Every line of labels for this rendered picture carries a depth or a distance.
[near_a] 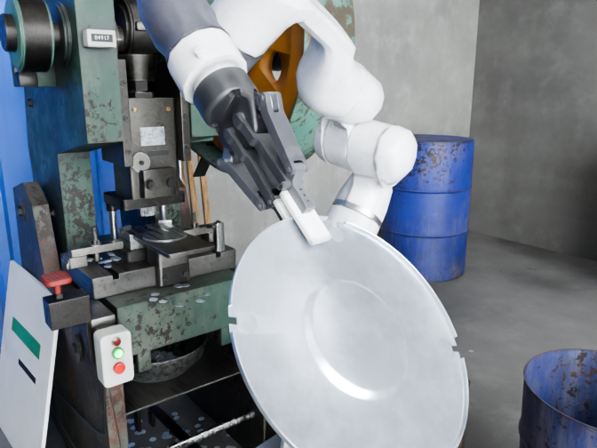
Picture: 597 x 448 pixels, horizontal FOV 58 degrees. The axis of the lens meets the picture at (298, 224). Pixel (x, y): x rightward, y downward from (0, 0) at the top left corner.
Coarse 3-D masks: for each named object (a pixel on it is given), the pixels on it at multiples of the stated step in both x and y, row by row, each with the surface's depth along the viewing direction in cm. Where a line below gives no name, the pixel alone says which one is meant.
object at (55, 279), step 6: (42, 276) 130; (48, 276) 130; (54, 276) 130; (60, 276) 130; (66, 276) 130; (42, 282) 130; (48, 282) 127; (54, 282) 127; (60, 282) 128; (66, 282) 129; (54, 288) 131; (60, 288) 132
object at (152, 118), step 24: (144, 96) 155; (144, 120) 152; (168, 120) 156; (144, 144) 153; (168, 144) 158; (120, 168) 157; (144, 168) 153; (168, 168) 156; (120, 192) 160; (144, 192) 153; (168, 192) 157
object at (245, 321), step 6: (240, 312) 50; (246, 312) 50; (240, 318) 49; (246, 318) 50; (252, 318) 50; (240, 324) 49; (246, 324) 49; (252, 324) 50; (240, 330) 49; (246, 330) 49; (252, 330) 49
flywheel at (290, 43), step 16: (288, 32) 157; (272, 48) 164; (288, 48) 158; (256, 64) 172; (272, 64) 179; (288, 64) 159; (256, 80) 173; (272, 80) 169; (288, 80) 155; (288, 96) 156; (288, 112) 157
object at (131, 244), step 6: (132, 228) 166; (138, 228) 166; (144, 228) 166; (150, 228) 166; (156, 228) 166; (162, 228) 166; (120, 234) 166; (126, 234) 161; (132, 234) 160; (126, 240) 162; (132, 240) 160; (126, 246) 163; (132, 246) 160; (138, 246) 162; (144, 246) 163
